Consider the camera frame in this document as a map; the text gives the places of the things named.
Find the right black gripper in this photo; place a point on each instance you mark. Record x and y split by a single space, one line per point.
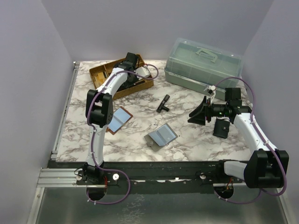
200 118

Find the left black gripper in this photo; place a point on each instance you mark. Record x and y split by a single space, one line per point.
126 85

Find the grey card holder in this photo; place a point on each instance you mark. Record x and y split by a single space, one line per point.
160 138

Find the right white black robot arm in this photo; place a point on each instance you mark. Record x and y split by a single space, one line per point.
267 165

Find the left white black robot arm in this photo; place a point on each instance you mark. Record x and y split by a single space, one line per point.
99 114

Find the brown blue open card holder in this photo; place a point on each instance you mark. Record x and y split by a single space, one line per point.
120 117

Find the yellow packets in tray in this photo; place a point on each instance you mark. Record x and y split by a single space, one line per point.
100 78

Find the brown woven organizer tray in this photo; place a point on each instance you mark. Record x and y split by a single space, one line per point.
122 92

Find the black T-shaped tool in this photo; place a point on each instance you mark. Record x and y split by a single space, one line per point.
162 104

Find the green clear-lid storage box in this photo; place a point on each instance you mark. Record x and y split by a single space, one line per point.
195 66

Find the aluminium side rail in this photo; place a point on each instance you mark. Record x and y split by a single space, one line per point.
55 148

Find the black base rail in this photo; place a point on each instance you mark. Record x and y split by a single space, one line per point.
118 178

